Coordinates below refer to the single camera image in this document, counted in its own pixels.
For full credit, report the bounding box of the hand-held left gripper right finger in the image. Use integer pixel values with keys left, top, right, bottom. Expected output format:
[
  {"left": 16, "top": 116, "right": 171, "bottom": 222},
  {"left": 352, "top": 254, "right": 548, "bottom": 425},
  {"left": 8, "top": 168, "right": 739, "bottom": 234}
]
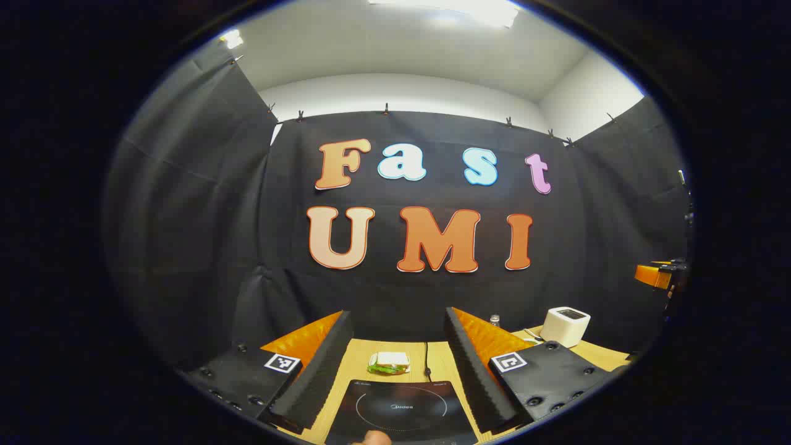
[{"left": 444, "top": 307, "right": 631, "bottom": 434}]

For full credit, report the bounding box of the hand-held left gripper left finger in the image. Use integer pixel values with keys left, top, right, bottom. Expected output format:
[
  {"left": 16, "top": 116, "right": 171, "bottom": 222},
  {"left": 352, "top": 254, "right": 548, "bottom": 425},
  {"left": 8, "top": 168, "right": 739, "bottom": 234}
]
[{"left": 185, "top": 310, "right": 354, "bottom": 434}]

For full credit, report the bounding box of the black induction cooktop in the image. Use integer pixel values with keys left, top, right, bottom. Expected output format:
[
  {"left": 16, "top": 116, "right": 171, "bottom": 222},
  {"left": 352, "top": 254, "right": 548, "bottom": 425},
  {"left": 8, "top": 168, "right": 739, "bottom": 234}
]
[{"left": 324, "top": 378, "right": 480, "bottom": 445}]

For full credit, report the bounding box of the sandwich with lettuce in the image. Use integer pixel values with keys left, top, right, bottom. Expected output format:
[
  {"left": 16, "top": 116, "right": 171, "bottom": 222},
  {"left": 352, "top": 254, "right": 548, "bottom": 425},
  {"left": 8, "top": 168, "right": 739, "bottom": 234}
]
[{"left": 369, "top": 352, "right": 411, "bottom": 375}]

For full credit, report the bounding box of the white toaster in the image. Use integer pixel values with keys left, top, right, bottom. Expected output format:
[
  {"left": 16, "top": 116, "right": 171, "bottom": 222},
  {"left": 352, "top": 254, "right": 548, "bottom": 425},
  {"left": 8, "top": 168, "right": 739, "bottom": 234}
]
[{"left": 539, "top": 307, "right": 591, "bottom": 349}]

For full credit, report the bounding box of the black backdrop cloth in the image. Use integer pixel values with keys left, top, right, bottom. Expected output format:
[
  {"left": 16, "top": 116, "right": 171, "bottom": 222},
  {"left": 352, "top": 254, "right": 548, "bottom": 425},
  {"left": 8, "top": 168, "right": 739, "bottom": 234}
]
[{"left": 102, "top": 43, "right": 693, "bottom": 396}]

